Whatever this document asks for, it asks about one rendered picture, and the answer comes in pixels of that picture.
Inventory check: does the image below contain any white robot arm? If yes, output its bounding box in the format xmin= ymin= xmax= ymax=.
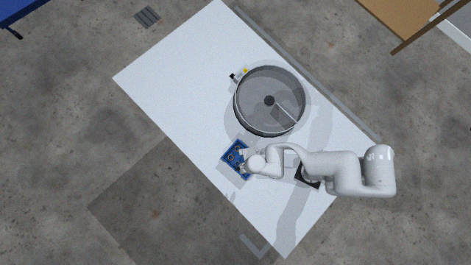
xmin=238 ymin=142 xmax=397 ymax=198

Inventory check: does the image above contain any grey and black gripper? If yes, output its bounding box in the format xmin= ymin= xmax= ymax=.
xmin=235 ymin=162 xmax=248 ymax=174

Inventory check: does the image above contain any blue crate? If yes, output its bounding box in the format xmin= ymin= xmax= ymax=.
xmin=221 ymin=138 xmax=251 ymax=180

